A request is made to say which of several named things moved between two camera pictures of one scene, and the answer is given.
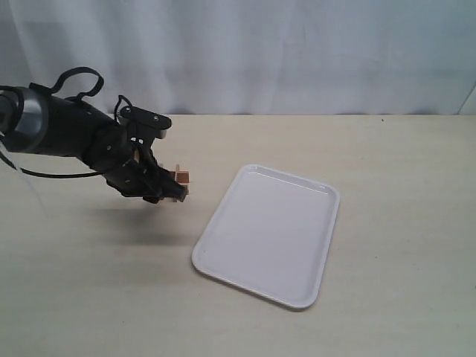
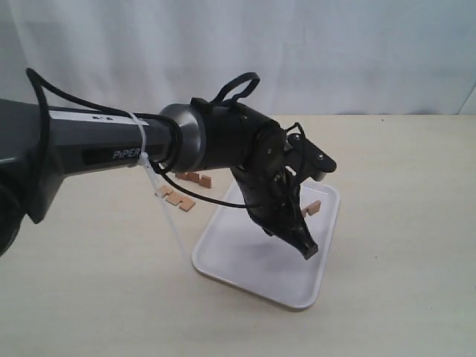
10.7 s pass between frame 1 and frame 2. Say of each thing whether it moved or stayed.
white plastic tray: stayed
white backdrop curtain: stayed
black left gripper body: moved
